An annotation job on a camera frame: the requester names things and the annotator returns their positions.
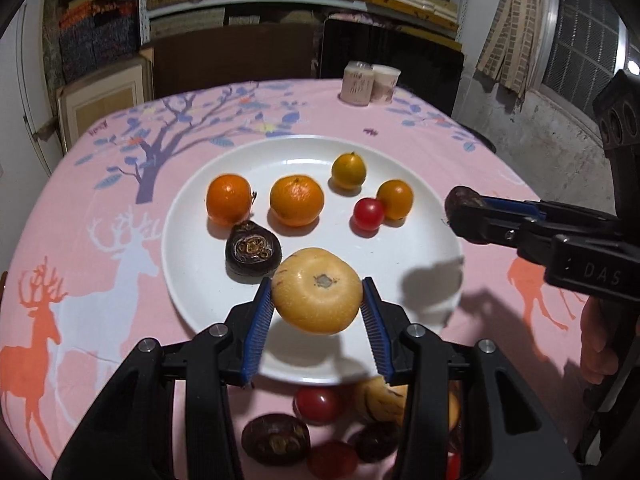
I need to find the white plate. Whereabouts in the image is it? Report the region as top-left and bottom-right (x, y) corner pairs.
(161, 135), (465, 386)

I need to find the brick pattern hanging curtain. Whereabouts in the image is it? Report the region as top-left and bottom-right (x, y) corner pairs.
(475, 0), (551, 101)

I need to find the wooden picture frame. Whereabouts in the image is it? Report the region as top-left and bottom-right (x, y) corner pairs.
(55, 55), (153, 153)

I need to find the small orange citrus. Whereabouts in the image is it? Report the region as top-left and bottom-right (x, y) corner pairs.
(376, 180), (415, 221)

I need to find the grated window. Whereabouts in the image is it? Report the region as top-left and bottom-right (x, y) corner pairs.
(530, 0), (640, 121)

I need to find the white metal shelf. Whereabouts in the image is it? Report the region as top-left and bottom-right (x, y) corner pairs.
(140, 0), (473, 46)

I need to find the dark brown water chestnut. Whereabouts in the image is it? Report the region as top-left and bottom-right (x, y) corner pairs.
(444, 186), (487, 223)
(241, 414), (311, 467)
(225, 221), (282, 277)

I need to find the white leaning board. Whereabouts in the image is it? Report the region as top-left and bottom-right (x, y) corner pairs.
(15, 5), (63, 176)

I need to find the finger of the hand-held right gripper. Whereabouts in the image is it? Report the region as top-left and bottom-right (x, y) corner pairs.
(451, 203), (556, 263)
(480, 196), (623, 233)

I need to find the small yellow-orange citrus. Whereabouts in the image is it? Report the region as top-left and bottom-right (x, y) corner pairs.
(331, 152), (368, 191)

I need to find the stack of blue patterned boxes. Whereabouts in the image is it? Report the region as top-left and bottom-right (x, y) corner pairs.
(57, 0), (142, 83)

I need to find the black round stool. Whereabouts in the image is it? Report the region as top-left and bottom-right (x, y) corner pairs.
(457, 121), (498, 155)

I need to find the mandarin orange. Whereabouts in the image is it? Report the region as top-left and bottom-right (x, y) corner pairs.
(269, 175), (325, 227)
(206, 174), (252, 226)

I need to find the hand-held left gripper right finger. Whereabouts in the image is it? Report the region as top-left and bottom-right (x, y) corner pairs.
(361, 276), (583, 480)

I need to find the pink deer print tablecloth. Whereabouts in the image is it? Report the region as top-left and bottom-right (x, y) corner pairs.
(0, 79), (601, 480)

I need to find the dark purple plum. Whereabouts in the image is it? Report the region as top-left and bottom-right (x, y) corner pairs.
(347, 421), (401, 463)

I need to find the person's right hand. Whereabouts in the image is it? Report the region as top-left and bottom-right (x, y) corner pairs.
(580, 297), (623, 386)

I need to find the brown board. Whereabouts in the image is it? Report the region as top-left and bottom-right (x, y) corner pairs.
(141, 22), (321, 101)

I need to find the pink paper cup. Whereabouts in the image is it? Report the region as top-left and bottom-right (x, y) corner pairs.
(370, 64), (399, 105)

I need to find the pink drink can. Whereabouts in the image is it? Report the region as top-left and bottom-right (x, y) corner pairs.
(341, 60), (375, 106)

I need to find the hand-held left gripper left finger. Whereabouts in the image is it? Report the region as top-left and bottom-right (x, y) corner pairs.
(52, 276), (276, 480)

